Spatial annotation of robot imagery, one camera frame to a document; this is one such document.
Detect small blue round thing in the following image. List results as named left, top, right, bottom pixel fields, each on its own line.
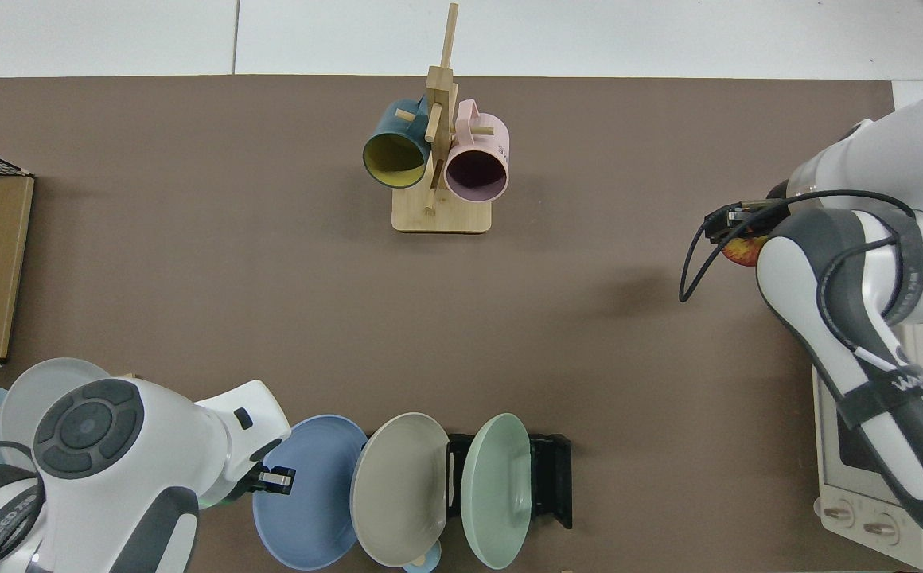
left=402, top=541, right=442, bottom=573

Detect pink cup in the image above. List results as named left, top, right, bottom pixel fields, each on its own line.
left=443, top=99, right=510, bottom=202

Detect brown table cloth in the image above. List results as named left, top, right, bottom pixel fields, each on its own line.
left=0, top=76, right=920, bottom=573

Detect pale green plate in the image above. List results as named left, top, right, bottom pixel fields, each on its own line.
left=461, top=413, right=532, bottom=571

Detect wooden cup stand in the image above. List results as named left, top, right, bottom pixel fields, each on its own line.
left=391, top=2, right=494, bottom=235

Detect dark blue cup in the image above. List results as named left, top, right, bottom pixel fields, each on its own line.
left=362, top=97, right=433, bottom=190

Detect grey plate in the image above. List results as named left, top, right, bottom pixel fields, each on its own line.
left=0, top=357, right=112, bottom=470

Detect pale toaster oven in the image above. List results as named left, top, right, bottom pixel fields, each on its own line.
left=812, top=326, right=923, bottom=570

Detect red yellow apple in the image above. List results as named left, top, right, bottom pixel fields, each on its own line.
left=722, top=236, right=766, bottom=267

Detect beige plate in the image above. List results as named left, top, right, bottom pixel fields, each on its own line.
left=349, top=412, right=451, bottom=568

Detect black dish rack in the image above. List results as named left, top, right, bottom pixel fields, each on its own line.
left=444, top=432, right=573, bottom=530

